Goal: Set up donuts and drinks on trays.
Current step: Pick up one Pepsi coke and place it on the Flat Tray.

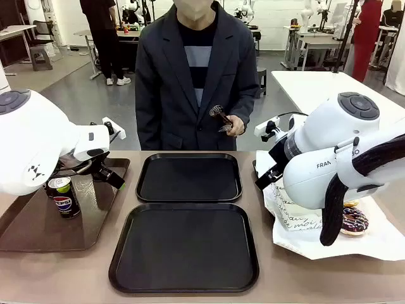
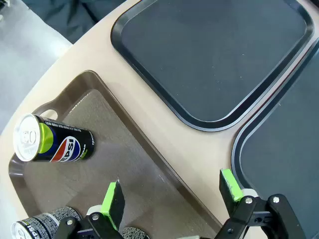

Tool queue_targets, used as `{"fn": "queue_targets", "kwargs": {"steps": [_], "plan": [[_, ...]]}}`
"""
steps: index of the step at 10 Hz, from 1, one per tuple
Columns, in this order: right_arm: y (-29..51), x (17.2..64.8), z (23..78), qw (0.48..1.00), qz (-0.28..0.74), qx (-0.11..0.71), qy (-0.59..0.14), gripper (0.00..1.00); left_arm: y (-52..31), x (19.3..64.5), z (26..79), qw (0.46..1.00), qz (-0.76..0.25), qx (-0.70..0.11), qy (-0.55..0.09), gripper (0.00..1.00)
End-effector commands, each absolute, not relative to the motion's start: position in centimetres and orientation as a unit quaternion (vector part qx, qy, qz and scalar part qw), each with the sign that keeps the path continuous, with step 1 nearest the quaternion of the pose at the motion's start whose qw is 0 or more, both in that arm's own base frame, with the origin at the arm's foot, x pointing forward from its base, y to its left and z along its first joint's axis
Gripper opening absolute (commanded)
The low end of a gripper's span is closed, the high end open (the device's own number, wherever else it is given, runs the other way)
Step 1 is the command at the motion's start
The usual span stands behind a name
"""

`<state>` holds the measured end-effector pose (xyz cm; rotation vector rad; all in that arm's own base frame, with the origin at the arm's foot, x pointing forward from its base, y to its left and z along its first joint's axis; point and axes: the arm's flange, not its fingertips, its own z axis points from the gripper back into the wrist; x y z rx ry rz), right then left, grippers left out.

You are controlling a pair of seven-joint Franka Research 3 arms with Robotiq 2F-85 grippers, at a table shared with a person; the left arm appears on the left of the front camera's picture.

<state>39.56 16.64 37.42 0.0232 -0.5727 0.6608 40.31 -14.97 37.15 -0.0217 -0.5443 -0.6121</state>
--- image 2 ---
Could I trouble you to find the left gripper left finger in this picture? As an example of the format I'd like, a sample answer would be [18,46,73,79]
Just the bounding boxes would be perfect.
[51,178,127,239]

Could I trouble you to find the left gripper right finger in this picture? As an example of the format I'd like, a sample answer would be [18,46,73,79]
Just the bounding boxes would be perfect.
[214,168,304,239]

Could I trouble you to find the black textured Pepsi can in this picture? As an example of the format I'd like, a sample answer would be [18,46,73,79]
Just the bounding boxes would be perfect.
[121,226,148,239]
[10,206,83,239]

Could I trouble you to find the black lime Pepsi can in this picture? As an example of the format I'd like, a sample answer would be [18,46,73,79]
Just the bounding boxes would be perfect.
[12,113,96,163]

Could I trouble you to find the black plastic serving tray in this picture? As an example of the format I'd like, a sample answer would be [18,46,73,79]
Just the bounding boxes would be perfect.
[111,0,314,132]
[231,37,319,197]

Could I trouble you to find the person's dark clothed body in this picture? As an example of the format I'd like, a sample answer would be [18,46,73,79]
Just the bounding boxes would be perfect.
[21,0,140,44]

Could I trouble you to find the brown plastic tray with handle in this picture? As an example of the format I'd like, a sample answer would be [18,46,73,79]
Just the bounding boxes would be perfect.
[7,70,224,239]

